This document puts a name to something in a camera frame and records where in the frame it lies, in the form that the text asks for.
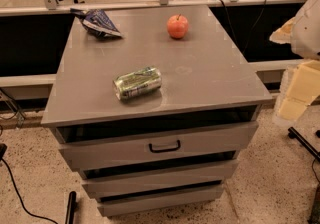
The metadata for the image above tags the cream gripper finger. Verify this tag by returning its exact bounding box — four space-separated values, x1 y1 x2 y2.
276 60 320 122

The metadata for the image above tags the green soda can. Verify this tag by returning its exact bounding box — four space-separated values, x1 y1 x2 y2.
113 66 162 100

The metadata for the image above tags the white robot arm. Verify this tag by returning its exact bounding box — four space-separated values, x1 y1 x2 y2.
269 0 320 126

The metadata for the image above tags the black stand leg right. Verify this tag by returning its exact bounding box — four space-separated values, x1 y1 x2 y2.
288 127 320 162

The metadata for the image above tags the black stand leg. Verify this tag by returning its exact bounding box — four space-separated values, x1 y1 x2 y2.
65 191 76 224
288 127 320 162

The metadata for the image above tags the red apple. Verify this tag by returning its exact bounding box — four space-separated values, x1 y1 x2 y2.
167 14 189 39

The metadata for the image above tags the middle grey drawer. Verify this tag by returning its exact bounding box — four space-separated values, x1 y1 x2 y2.
82 159 238 199

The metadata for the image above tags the grey drawer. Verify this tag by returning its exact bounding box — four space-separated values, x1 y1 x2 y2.
59 121 258 171
97 184 223 217
82 159 238 199

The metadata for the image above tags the grey drawer cabinet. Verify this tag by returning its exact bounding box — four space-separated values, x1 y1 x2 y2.
42 6 270 216

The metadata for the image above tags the bottom grey drawer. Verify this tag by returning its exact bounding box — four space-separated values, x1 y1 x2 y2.
97 184 223 217

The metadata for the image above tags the top grey drawer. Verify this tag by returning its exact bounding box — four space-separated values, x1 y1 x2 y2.
59 121 258 171

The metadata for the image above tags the blue chip bag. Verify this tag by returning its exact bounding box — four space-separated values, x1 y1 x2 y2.
70 9 122 39

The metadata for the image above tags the black stand leg bottom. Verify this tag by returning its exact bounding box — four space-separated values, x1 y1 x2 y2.
65 191 76 224

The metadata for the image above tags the black cable behind cabinet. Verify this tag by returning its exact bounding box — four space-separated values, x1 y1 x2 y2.
208 0 269 55

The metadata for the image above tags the black drawer handle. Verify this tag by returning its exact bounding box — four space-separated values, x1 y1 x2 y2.
148 140 181 154

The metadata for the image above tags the black floor cable left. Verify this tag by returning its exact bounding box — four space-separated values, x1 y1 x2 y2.
0 143 60 224

